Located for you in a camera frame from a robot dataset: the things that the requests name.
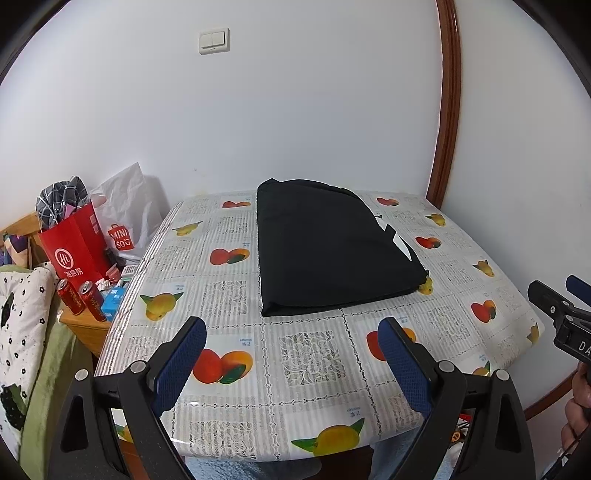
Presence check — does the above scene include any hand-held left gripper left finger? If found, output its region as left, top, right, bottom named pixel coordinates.
left=46, top=316, right=208, bottom=480

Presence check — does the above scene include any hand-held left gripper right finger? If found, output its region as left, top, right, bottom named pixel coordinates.
left=377, top=316, right=540, bottom=480

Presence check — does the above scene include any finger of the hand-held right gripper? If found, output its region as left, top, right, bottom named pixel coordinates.
left=527, top=279, right=576, bottom=325
left=566, top=274, right=591, bottom=308

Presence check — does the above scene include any black blue white jacket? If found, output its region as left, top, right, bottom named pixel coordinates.
left=256, top=178, right=428, bottom=318

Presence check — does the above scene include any person's right hand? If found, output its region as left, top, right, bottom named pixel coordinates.
left=560, top=368, right=591, bottom=456

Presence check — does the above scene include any blue box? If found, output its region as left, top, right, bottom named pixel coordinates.
left=100, top=286, right=127, bottom=322

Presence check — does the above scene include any wooden nightstand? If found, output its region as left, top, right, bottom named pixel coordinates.
left=59, top=305, right=114, bottom=358

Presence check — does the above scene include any fruit print tablecloth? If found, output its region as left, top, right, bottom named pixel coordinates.
left=95, top=187, right=548, bottom=462

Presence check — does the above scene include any red drink can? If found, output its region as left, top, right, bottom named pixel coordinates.
left=78, top=281, right=106, bottom=323
left=56, top=278, right=86, bottom=316

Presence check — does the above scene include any light blue fuzzy cloth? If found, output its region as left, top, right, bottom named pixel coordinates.
left=185, top=456, right=324, bottom=480

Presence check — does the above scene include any green blanket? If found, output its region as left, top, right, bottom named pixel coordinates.
left=18, top=318, right=100, bottom=467

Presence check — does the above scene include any red paper bag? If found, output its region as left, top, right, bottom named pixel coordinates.
left=38, top=200, right=116, bottom=284

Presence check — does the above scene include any white flower print blanket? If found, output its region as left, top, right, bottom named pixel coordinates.
left=0, top=265, right=58, bottom=432

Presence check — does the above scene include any white plastic bag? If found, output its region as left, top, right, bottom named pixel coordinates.
left=90, top=161, right=169, bottom=264

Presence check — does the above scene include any plaid cloth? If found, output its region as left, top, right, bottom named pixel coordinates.
left=36, top=175, right=90, bottom=232

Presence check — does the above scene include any wooden bed headboard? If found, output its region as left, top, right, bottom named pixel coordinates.
left=0, top=212, right=42, bottom=268

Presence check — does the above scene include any black cable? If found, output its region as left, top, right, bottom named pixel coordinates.
left=542, top=427, right=591, bottom=480

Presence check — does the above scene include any brown wooden door frame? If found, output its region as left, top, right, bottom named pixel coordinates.
left=425, top=0, right=463, bottom=208

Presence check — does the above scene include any white wall light switch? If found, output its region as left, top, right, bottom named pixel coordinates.
left=199, top=28, right=230, bottom=56

